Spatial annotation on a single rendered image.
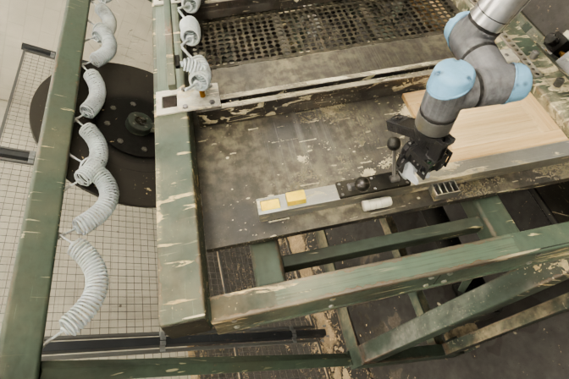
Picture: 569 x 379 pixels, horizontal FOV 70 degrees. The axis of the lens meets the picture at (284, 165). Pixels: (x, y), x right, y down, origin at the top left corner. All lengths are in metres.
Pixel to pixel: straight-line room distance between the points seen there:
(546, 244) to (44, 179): 1.47
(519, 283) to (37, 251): 1.52
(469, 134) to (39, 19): 6.44
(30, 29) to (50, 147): 5.64
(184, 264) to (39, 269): 0.53
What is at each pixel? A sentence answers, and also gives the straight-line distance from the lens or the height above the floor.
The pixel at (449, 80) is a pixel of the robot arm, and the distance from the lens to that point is 0.79.
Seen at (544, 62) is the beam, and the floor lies 0.83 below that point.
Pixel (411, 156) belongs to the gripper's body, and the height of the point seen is 1.50.
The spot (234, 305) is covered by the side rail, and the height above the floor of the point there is 1.78.
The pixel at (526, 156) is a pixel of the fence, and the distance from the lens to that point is 1.34.
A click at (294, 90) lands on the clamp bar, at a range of 1.31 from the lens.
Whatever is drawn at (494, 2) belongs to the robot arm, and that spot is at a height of 1.55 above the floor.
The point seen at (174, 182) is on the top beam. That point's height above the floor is 1.89.
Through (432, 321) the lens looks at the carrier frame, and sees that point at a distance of 1.80.
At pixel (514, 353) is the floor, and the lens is 2.54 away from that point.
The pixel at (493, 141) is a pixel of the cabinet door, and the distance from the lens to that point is 1.36.
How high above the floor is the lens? 2.22
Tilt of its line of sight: 32 degrees down
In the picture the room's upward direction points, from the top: 78 degrees counter-clockwise
